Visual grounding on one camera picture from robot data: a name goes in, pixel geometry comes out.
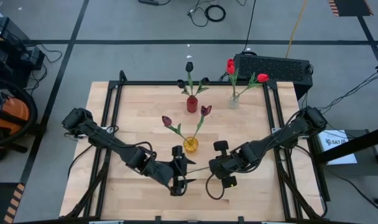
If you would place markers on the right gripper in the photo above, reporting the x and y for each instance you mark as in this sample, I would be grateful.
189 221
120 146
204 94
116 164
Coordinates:
229 165

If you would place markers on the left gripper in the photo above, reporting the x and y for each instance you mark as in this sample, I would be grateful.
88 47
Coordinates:
162 172

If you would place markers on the yellow glass vase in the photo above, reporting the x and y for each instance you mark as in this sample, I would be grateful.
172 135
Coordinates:
191 145

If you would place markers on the red ribbed glass vase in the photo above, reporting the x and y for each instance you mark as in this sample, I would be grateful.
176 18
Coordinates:
192 105

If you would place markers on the red artificial tulip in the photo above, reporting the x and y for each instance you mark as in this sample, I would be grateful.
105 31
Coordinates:
263 77
230 62
231 70

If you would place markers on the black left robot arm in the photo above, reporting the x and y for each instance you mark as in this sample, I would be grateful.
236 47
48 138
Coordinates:
108 141

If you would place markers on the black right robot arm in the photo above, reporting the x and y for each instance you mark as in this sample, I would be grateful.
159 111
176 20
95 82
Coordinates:
279 137

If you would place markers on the clear glass vase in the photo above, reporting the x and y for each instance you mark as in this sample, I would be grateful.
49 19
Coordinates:
234 101

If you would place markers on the black computer tower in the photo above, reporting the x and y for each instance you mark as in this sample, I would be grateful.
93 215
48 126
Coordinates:
276 71

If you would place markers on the white printed paper sheet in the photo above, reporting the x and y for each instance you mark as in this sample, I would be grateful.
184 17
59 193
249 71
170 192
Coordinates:
336 149

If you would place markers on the black side cart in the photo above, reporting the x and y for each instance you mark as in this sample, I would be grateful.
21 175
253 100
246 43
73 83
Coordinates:
363 140

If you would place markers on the orange vacuum cleaner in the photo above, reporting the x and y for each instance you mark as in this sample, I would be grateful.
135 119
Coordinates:
34 112
11 109

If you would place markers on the black power strip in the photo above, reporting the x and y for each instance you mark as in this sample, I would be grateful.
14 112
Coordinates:
148 2

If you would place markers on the hazard-striped black floor mat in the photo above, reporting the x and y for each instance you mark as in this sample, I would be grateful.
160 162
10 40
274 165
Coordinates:
2 202
350 7

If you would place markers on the black equipment stack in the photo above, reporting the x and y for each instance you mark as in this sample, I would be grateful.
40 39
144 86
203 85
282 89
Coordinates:
8 53

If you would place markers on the silver aluminium bracket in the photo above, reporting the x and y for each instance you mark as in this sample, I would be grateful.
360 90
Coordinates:
106 222
276 222

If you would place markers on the black aluminium table frame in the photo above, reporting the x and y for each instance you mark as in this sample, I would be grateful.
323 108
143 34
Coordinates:
145 83

